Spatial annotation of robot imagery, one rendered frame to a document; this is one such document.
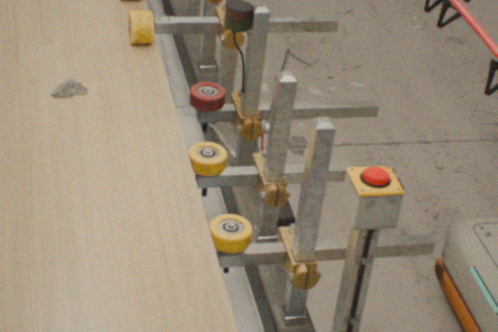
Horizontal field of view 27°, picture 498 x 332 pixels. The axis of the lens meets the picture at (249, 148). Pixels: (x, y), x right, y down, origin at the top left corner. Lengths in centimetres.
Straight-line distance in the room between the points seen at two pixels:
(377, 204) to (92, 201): 65
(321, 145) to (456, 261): 139
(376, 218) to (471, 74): 307
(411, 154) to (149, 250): 219
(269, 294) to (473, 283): 104
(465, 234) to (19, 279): 164
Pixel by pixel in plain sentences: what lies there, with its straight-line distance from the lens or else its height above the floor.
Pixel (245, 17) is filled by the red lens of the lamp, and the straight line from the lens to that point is 219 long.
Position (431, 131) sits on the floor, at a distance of 411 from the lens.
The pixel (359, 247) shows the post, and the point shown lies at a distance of 160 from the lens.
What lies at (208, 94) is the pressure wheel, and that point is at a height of 90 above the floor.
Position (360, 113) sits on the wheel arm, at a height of 84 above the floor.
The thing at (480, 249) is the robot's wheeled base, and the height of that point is 28.
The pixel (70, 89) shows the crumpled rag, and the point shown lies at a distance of 232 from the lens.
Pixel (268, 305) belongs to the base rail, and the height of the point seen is 70.
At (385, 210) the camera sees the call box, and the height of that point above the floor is 119.
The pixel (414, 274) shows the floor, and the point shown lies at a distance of 335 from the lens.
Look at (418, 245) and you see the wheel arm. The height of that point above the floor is 85.
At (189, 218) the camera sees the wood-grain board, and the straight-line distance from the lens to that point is 195.
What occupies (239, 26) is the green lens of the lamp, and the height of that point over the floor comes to 111.
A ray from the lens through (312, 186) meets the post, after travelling 184.
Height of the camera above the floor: 208
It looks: 33 degrees down
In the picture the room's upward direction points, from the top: 7 degrees clockwise
